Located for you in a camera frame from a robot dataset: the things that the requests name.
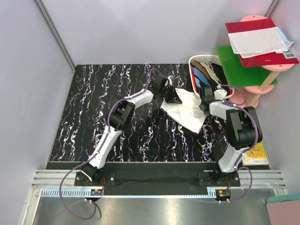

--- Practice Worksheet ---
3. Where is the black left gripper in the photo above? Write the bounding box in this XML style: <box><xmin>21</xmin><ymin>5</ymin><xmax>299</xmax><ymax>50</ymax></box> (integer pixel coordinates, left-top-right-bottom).
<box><xmin>158</xmin><ymin>84</ymin><xmax>181</xmax><ymax>104</ymax></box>

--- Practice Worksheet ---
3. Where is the white daisy print t-shirt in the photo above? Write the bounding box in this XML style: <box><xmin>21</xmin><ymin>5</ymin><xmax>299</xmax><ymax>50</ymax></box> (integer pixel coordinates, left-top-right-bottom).
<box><xmin>160</xmin><ymin>88</ymin><xmax>206</xmax><ymax>134</ymax></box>

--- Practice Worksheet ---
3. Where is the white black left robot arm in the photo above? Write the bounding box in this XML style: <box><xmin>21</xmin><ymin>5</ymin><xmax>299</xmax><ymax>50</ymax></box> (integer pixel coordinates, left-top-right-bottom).
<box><xmin>81</xmin><ymin>73</ymin><xmax>182</xmax><ymax>186</ymax></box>

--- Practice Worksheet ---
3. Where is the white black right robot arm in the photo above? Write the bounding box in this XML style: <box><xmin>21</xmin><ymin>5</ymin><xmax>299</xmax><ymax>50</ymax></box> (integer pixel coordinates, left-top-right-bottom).
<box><xmin>199</xmin><ymin>87</ymin><xmax>263</xmax><ymax>186</ymax></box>

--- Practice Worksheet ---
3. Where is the black printed t-shirt in basket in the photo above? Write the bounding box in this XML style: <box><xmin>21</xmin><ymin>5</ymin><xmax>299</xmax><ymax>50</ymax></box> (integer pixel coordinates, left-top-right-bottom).
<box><xmin>190</xmin><ymin>60</ymin><xmax>228</xmax><ymax>94</ymax></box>

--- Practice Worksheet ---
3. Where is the white perforated plastic basket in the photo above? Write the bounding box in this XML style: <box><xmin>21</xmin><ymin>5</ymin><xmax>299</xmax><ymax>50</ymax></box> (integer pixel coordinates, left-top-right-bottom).
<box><xmin>188</xmin><ymin>54</ymin><xmax>234</xmax><ymax>99</ymax></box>

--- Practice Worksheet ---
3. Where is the green plastic sheet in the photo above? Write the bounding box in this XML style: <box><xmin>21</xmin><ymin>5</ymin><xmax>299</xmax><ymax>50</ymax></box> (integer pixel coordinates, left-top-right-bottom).
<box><xmin>216</xmin><ymin>46</ymin><xmax>271</xmax><ymax>87</ymax></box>

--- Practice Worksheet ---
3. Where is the pink two-tier stand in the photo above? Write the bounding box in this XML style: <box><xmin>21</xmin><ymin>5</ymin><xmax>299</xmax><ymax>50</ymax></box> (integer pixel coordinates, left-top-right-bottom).
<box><xmin>228</xmin><ymin>15</ymin><xmax>295</xmax><ymax>112</ymax></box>

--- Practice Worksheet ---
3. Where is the white mesh cloth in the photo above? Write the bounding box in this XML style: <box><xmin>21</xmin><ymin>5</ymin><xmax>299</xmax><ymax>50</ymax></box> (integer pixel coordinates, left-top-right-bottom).
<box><xmin>228</xmin><ymin>26</ymin><xmax>293</xmax><ymax>59</ymax></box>

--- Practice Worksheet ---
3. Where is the yellow illustrated paperback book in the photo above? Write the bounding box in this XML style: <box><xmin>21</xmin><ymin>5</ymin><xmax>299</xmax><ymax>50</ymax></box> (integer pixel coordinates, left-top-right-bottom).
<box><xmin>242</xmin><ymin>143</ymin><xmax>269</xmax><ymax>165</ymax></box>

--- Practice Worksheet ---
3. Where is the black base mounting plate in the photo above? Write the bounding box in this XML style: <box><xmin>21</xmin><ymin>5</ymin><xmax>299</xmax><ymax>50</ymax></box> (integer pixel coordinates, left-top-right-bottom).
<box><xmin>74</xmin><ymin>170</ymin><xmax>240</xmax><ymax>187</ymax></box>

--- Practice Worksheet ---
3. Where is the red plastic folder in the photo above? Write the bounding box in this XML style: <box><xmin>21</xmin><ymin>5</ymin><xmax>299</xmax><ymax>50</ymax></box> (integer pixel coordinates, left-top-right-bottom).
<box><xmin>225</xmin><ymin>18</ymin><xmax>299</xmax><ymax>68</ymax></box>

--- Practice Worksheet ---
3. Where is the teal cloth edge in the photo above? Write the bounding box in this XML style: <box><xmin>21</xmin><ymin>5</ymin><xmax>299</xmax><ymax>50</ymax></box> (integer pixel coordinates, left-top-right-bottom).
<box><xmin>267</xmin><ymin>193</ymin><xmax>300</xmax><ymax>203</ymax></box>

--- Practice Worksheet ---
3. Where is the pink board corner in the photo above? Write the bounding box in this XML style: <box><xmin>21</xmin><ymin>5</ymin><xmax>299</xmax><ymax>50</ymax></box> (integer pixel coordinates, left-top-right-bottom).
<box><xmin>267</xmin><ymin>200</ymin><xmax>300</xmax><ymax>225</ymax></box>

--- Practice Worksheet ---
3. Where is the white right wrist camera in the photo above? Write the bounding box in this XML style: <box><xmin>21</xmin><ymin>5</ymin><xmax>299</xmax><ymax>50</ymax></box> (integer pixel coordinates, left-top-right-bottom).
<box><xmin>214</xmin><ymin>85</ymin><xmax>227</xmax><ymax>100</ymax></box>

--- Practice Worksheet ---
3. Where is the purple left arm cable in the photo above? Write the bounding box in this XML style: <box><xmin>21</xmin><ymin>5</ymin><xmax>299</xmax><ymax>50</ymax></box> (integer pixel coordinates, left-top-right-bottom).
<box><xmin>59</xmin><ymin>68</ymin><xmax>162</xmax><ymax>221</ymax></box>

